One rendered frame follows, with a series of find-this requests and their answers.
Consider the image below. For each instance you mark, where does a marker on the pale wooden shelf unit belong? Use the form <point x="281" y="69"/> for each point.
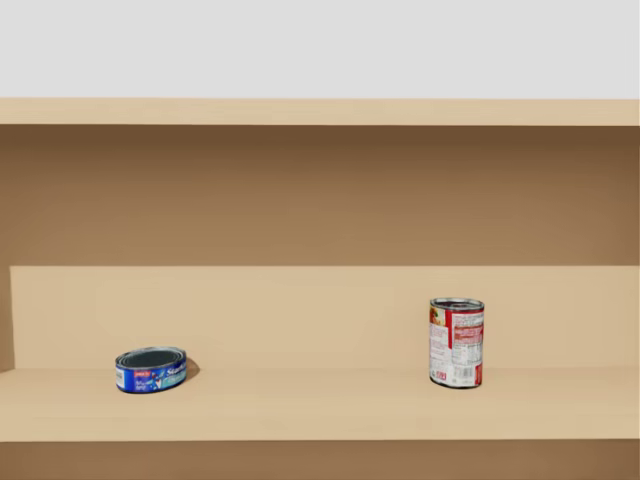
<point x="320" y="320"/>

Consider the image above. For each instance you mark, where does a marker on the red and white can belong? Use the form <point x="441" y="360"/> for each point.
<point x="457" y="345"/>

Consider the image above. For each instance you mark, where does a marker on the blue flat can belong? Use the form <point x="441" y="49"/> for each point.
<point x="150" y="377"/>

